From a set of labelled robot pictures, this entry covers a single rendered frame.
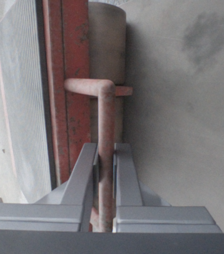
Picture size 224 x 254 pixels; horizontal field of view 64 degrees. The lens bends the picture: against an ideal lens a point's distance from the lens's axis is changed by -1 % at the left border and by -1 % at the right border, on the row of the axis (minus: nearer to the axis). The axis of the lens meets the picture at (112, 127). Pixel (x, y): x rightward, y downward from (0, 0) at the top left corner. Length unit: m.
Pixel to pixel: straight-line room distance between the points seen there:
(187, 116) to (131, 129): 0.09
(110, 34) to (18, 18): 0.10
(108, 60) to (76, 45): 0.05
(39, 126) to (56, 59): 0.07
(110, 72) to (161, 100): 0.07
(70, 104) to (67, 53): 0.04
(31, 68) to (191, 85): 0.16
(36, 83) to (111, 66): 0.09
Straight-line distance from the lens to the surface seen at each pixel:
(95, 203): 0.28
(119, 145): 0.15
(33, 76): 0.19
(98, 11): 0.23
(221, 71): 0.20
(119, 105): 0.24
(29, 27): 0.20
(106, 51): 0.22
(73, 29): 0.18
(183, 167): 0.23
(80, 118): 0.18
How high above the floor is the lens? 0.20
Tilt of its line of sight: 38 degrees down
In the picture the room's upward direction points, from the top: 102 degrees counter-clockwise
